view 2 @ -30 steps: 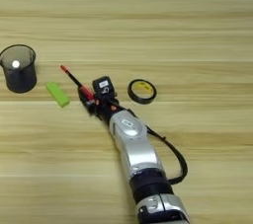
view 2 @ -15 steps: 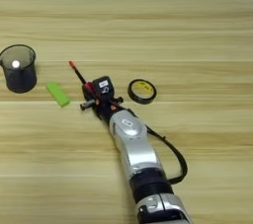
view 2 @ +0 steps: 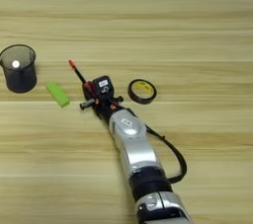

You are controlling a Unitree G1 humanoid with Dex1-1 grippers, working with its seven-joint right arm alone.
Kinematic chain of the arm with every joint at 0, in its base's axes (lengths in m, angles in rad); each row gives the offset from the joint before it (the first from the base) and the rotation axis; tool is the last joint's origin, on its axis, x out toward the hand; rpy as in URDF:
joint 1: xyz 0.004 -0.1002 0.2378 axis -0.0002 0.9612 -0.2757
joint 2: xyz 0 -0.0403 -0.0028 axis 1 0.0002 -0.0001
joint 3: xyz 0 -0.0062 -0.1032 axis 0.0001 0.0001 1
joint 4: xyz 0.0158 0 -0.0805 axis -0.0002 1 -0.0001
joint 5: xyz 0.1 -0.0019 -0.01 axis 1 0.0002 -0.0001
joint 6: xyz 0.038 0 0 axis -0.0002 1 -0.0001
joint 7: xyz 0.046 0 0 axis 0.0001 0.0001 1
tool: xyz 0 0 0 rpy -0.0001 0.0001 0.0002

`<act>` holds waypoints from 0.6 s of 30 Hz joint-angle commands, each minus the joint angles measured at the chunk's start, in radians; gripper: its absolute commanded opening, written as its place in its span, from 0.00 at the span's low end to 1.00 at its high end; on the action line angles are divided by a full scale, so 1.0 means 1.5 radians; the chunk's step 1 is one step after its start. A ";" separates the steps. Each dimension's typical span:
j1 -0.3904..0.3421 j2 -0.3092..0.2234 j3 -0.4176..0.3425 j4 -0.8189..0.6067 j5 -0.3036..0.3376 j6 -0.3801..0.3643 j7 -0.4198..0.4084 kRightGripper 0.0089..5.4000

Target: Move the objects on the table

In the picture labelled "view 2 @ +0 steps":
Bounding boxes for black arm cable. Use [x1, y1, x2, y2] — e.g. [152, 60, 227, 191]
[124, 107, 189, 185]

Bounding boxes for black tape roll yellow core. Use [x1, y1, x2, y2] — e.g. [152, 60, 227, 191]
[126, 78, 158, 106]

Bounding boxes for red and black marker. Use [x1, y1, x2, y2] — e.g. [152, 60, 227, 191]
[67, 58, 96, 94]

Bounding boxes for black mesh pen cup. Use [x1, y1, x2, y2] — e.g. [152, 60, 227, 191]
[0, 43, 38, 94]

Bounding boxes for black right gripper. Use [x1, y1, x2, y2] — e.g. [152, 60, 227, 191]
[78, 83, 125, 121]

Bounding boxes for green rectangular eraser block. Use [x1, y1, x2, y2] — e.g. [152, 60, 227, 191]
[44, 81, 71, 109]

